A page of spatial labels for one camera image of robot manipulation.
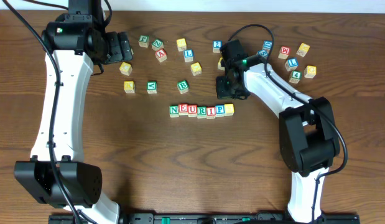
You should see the blue D block right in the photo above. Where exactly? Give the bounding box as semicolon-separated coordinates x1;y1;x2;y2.
262;40;272;53

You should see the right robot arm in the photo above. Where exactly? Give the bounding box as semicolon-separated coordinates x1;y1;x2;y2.
216;39;340;223

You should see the yellow S block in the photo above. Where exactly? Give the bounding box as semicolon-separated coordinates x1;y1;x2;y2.
176;38;187;52

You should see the red E block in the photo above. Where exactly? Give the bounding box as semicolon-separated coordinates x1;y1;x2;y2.
178;103;188;116

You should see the red M block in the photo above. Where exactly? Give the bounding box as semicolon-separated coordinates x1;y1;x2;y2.
278;46;290;59

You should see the blue I block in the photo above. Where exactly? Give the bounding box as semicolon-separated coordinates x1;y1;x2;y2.
285;58;299;72

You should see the yellow block far right low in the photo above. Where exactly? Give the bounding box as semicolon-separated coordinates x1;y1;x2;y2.
304;65;317;78

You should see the green 4 block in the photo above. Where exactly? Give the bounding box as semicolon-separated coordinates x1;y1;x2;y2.
289;70;302;83

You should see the yellow O block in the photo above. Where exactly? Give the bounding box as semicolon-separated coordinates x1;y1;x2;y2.
190;62;202;76

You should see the green V block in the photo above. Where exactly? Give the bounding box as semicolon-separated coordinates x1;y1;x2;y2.
147;81;157;94

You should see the blue 2 block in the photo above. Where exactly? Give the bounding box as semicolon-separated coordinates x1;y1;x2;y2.
213;40;222;53

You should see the green B block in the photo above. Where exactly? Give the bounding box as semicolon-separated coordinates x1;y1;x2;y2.
177;80;189;94

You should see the blue L block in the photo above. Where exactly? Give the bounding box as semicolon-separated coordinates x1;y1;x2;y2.
183;49;194;62

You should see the yellow Q block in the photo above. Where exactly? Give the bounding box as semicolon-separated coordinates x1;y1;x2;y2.
218;57;225;71

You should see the red A block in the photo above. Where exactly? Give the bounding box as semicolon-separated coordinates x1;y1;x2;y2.
155;49;167;63

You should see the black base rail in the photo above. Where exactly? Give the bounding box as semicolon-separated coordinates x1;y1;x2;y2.
48;212;361;224

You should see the red I block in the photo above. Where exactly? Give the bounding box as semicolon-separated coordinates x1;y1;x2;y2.
206;107;216;119

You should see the green Z block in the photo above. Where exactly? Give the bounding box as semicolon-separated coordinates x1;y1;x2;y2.
152;39;164;51

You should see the green R block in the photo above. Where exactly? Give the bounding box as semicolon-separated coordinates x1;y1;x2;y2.
197;106;207;119

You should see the yellow K block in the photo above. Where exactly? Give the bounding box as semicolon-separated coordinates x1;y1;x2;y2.
123;81;136;93

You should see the green N block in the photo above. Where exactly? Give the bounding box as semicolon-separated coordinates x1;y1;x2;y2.
169;105;180;118

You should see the blue P block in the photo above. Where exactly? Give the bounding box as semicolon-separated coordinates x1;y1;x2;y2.
215;105;225;117

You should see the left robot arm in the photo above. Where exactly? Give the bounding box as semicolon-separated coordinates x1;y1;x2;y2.
14;0;132;223

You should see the green J block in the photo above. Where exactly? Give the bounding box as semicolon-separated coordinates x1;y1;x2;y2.
138;35;149;48

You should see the yellow C block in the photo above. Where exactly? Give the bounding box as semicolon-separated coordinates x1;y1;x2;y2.
119;62;132;76

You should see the red U block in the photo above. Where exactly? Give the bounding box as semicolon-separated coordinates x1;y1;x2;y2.
187;105;198;117

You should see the blue 5 block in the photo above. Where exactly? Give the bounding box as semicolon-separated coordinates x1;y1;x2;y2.
257;49;269;58

